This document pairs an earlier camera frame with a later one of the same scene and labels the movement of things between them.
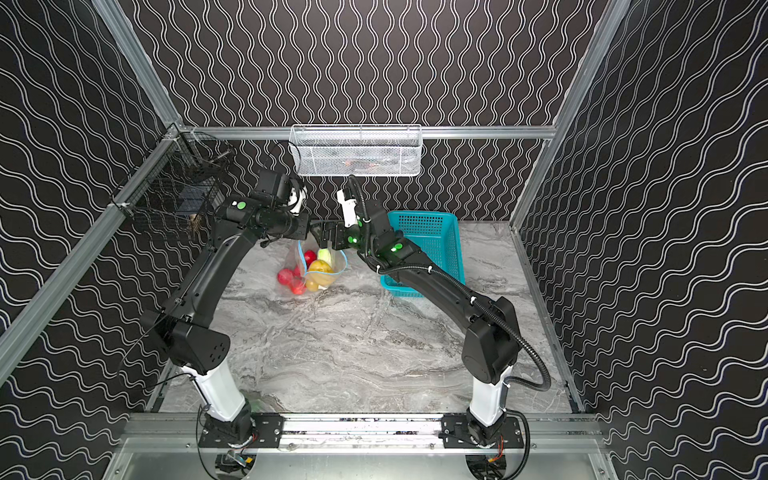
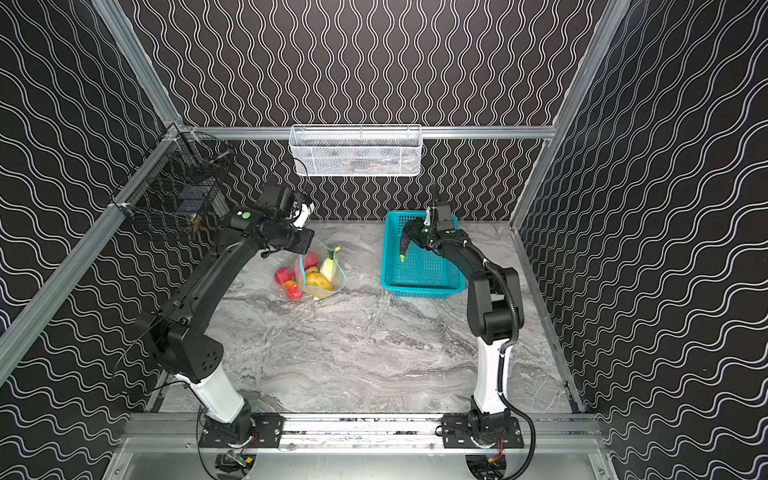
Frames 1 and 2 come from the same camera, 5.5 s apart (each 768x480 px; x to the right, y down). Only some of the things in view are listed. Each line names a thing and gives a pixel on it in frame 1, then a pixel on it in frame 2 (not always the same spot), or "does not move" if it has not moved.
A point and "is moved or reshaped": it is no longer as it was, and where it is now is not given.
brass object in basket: [195, 223] does not move
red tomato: [309, 256] does not move
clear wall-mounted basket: [357, 149] does not move
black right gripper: [346, 233] → [414, 230]
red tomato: [285, 276] does not move
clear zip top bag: [310, 269] is moved or reshaped
